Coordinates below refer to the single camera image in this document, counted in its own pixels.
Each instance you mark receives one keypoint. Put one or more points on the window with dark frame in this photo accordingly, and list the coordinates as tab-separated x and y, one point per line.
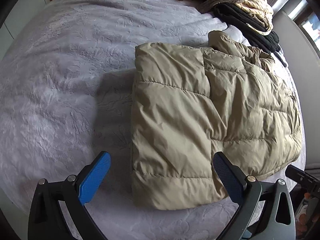
308	23

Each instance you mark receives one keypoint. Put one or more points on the beige puffer jacket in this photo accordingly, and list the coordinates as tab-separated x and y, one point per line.
189	103

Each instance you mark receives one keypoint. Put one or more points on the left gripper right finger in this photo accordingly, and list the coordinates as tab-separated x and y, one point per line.
265	209

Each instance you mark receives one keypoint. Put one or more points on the lavender embossed bedspread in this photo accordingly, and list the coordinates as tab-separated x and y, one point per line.
66	84

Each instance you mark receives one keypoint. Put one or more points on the black folded garment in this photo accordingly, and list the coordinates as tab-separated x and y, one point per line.
249	27

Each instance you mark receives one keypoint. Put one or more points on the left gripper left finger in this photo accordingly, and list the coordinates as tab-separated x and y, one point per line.
46	220

